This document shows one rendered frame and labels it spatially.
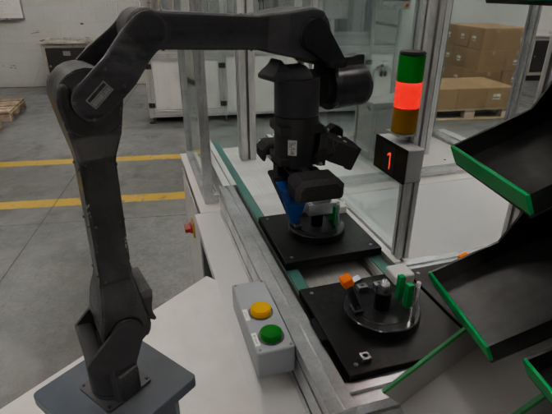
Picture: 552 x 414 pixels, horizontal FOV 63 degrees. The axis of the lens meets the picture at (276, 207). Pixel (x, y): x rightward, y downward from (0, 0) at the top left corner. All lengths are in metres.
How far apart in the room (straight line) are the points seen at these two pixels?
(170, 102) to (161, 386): 5.44
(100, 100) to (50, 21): 8.53
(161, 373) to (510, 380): 0.44
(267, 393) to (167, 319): 0.30
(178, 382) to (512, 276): 0.43
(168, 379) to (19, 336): 1.99
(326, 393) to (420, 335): 0.21
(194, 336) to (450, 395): 0.54
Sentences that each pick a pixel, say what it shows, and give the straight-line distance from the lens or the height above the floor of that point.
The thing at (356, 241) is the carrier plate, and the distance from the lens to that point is 1.11.
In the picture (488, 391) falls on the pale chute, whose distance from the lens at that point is 0.65.
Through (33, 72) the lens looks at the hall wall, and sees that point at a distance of 9.18.
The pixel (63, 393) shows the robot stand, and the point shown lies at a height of 1.06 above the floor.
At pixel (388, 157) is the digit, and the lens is 0.96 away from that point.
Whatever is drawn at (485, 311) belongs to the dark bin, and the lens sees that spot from 0.55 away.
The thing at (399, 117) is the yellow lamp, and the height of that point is 1.29.
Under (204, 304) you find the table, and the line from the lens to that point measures 1.08.
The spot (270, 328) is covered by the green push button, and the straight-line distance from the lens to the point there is 0.83.
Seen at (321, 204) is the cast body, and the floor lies 1.05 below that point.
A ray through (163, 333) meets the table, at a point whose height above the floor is 0.86.
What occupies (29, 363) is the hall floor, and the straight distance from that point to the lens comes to 2.42.
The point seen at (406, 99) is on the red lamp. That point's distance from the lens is 0.92.
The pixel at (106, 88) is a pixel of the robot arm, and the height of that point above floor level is 1.44.
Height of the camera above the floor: 1.52
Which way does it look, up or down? 26 degrees down
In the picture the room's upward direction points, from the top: straight up
